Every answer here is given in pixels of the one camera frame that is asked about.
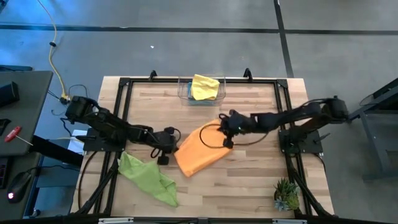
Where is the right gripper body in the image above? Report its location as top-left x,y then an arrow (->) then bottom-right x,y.
222,109 -> 252,136

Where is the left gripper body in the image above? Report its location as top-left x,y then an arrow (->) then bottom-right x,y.
152,130 -> 180,154

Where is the orange microfiber towel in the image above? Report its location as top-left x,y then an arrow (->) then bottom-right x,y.
174,119 -> 234,178

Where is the green microfiber towel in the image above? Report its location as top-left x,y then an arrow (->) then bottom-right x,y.
117,151 -> 180,208

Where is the yellow microfiber towel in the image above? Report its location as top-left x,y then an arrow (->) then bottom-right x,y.
190,73 -> 221,101

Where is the teal microfiber towel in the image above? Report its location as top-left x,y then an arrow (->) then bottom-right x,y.
187,81 -> 218,105

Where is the clear plastic bin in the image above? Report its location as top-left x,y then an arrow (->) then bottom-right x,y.
177,75 -> 228,106

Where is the small potted succulent plant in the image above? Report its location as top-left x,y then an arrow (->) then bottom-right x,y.
272,177 -> 302,213

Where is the white paper sheet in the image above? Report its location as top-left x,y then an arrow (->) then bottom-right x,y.
66,128 -> 91,156

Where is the black angled bar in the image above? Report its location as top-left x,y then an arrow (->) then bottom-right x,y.
30,134 -> 85,167

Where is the grey side desk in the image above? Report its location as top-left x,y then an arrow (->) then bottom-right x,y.
0,70 -> 54,157

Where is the black computer mouse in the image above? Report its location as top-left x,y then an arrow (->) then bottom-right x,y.
6,171 -> 33,205

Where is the small black desk object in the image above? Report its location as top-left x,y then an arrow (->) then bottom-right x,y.
0,118 -> 12,137

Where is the black speaker box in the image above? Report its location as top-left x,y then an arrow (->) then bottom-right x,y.
0,81 -> 21,108

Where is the black keyboard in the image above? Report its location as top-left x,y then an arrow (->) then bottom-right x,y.
0,157 -> 9,190

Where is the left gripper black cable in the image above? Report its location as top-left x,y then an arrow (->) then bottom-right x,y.
150,126 -> 182,159

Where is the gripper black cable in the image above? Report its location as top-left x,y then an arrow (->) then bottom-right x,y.
150,126 -> 182,159
199,113 -> 270,149

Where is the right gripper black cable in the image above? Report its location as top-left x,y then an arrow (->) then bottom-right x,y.
199,113 -> 270,149

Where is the black aluminium rig frame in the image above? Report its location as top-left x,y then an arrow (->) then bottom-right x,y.
70,67 -> 336,224

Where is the white metal bracket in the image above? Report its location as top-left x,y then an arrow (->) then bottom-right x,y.
272,218 -> 308,224
98,217 -> 135,224

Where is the thin black floor cable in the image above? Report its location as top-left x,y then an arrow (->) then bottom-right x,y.
46,83 -> 90,117

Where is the grey metal cart frame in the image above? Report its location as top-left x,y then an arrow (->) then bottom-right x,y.
343,77 -> 398,182

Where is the red-handled hex key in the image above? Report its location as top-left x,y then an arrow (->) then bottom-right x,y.
4,125 -> 34,147

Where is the yellow floor cable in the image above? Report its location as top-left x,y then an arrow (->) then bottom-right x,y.
36,0 -> 72,105

